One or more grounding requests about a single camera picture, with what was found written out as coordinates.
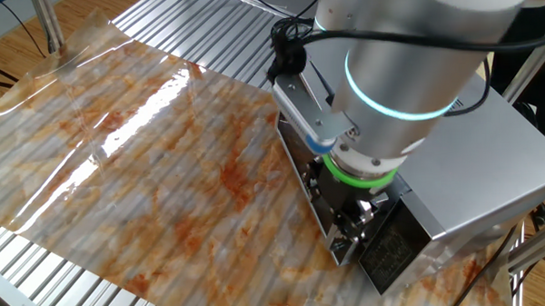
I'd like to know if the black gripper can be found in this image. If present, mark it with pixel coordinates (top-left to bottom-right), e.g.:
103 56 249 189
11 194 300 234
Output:
301 159 397 244

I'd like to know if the grey metal box lid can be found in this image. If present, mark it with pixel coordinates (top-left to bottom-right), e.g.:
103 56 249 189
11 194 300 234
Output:
273 70 545 300

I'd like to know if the orange marble pattern sheet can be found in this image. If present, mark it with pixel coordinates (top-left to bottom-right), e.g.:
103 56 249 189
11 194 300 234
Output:
0 0 515 306

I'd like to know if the white fiducial tag board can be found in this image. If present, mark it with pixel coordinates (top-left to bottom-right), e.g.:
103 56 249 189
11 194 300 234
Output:
0 268 56 306

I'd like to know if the green adapter ring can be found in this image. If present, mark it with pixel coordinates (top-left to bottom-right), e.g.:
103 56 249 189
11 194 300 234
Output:
321 151 400 192

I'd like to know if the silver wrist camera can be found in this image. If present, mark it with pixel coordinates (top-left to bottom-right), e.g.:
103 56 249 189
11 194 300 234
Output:
271 70 360 157

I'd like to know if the thin black hanging cable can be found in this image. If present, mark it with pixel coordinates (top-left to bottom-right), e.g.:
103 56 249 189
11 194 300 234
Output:
446 224 520 306

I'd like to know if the black camera cable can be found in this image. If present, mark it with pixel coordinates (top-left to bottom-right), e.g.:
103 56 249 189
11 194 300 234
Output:
265 20 545 84

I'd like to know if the aluminium frame beam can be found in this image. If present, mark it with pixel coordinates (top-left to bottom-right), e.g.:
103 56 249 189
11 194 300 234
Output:
506 213 545 276

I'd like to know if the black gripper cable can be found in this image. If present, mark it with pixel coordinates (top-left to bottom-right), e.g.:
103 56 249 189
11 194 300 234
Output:
441 56 494 118

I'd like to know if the tangled black cable bundle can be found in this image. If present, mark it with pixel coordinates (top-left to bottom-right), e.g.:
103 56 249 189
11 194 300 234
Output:
270 15 318 41

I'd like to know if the aluminium frame post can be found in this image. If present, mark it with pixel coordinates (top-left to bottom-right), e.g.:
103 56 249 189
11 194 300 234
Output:
30 0 66 56
500 38 545 105

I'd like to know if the thin black floor cable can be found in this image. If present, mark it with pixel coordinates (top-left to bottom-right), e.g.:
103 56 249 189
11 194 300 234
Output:
0 0 47 60

